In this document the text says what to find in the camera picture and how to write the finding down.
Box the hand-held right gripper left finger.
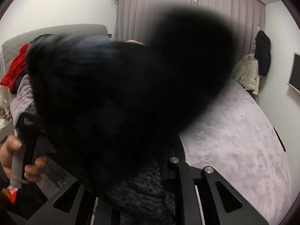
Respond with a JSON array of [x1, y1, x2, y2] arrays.
[[25, 176, 95, 225]]

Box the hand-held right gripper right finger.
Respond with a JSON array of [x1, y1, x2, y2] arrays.
[[164, 157, 270, 225]]

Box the black pants with grey lining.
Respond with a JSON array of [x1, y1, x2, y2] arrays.
[[26, 3, 236, 225]]

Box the person's left hand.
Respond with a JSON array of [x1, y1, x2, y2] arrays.
[[0, 135, 49, 184]]

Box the colourful bedside clutter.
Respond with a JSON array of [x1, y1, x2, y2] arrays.
[[0, 84, 13, 129]]

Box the lavender plush bed blanket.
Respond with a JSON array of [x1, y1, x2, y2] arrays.
[[37, 77, 290, 225]]

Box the lavender fleece garment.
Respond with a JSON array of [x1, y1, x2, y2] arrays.
[[10, 75, 36, 123]]

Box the red cloth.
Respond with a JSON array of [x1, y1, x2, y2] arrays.
[[1, 43, 31, 92]]

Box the grey quilted headboard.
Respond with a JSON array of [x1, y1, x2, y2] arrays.
[[2, 24, 111, 71]]

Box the cream puffer jacket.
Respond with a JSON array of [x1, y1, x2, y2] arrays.
[[232, 53, 260, 95]]

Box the black hanging jacket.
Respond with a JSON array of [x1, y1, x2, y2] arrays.
[[254, 30, 272, 77]]

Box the grey curtain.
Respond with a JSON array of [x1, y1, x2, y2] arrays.
[[116, 0, 267, 81]]

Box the framed wall panel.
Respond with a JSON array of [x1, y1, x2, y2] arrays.
[[287, 53, 300, 90]]

